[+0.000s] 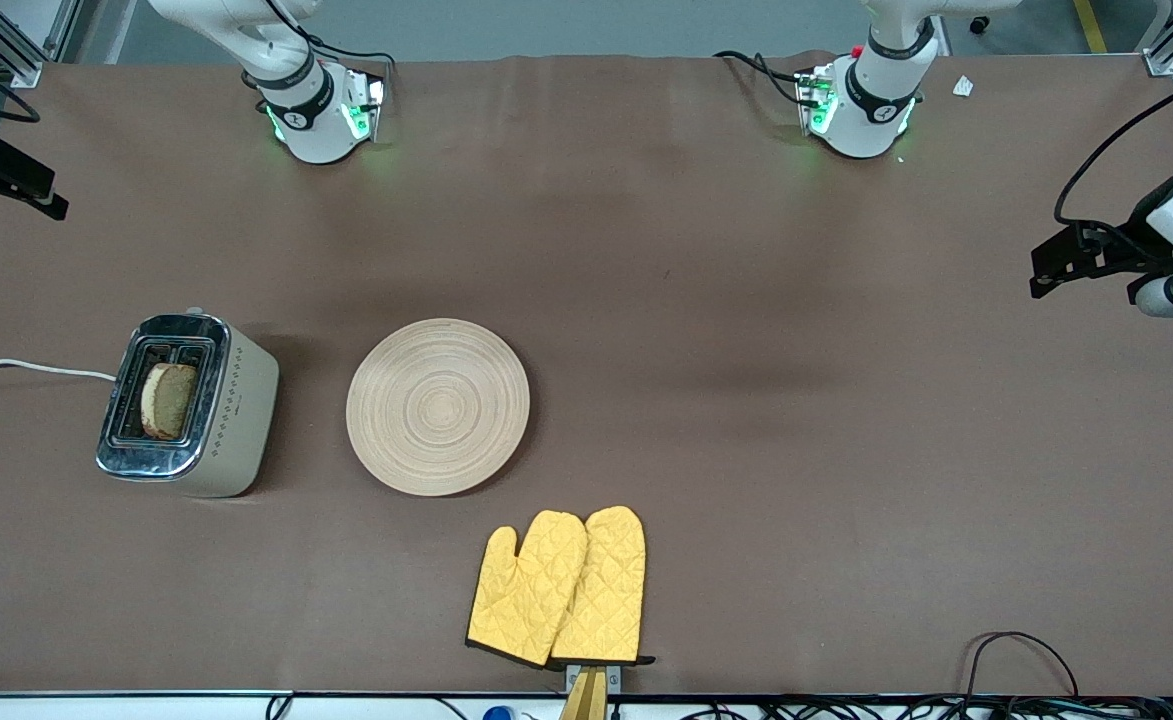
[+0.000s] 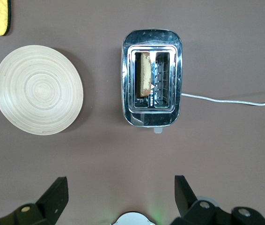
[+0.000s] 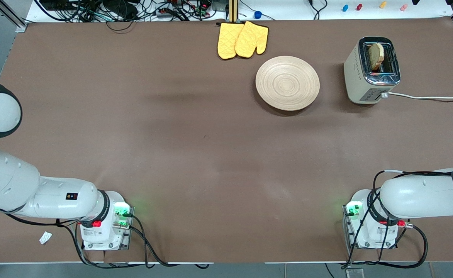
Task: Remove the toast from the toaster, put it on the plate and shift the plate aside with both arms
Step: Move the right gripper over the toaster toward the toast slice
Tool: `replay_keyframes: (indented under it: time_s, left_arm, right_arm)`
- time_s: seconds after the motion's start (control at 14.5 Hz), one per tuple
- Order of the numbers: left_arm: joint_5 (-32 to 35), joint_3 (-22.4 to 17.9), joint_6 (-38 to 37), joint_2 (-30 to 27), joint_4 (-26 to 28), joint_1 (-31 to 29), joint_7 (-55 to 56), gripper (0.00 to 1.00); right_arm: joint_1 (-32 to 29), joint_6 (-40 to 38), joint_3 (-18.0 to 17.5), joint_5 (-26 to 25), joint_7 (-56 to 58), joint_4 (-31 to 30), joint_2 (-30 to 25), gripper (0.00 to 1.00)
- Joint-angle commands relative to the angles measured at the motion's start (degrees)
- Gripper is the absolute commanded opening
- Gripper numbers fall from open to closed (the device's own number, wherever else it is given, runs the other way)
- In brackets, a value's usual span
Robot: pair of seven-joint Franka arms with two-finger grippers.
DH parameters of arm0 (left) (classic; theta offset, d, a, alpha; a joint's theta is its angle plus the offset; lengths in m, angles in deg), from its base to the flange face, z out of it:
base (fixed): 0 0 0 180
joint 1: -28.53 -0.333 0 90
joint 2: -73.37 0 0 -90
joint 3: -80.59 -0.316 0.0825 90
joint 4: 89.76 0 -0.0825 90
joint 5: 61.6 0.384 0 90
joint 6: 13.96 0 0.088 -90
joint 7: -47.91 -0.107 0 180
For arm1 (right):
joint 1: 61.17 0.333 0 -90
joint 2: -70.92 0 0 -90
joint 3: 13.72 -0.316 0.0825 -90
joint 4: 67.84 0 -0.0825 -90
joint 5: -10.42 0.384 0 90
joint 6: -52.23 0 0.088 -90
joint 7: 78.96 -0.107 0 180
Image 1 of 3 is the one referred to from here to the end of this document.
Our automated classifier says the yellow quilted oven mitt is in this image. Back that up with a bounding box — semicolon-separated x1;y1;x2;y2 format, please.
549;505;655;669
466;510;589;669

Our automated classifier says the black looped cable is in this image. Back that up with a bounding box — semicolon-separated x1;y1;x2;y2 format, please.
964;631;1082;701

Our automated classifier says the black arm base cable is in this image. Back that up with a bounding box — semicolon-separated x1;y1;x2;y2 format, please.
266;0;397;77
714;50;807;106

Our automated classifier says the wooden stick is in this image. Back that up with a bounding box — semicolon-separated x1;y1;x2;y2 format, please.
559;668;609;720

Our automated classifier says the brown toast slice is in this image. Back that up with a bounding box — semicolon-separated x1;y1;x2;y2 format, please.
139;362;199;441

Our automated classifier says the round wooden plate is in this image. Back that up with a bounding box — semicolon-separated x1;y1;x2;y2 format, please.
346;318;531;497

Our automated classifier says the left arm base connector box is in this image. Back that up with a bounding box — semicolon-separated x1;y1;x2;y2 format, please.
796;65;837;136

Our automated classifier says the white toaster power cable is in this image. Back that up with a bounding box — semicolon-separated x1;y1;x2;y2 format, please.
0;357;117;383

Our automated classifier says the black right arm base cable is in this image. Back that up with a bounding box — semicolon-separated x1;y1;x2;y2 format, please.
266;0;397;77

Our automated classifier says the beige chrome toaster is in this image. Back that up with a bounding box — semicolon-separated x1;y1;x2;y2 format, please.
96;308;280;499

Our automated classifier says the black left arm base cable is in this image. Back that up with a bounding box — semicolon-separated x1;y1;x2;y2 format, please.
714;50;807;106

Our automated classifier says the black cable bundle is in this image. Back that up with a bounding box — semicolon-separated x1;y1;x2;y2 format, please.
681;695;1173;720

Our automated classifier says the brown table cover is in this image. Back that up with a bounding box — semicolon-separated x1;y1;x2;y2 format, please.
0;50;1173;697

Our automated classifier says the small metal bracket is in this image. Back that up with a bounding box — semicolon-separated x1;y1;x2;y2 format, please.
564;663;623;693

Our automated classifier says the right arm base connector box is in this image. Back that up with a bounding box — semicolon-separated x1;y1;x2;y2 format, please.
341;68;387;143

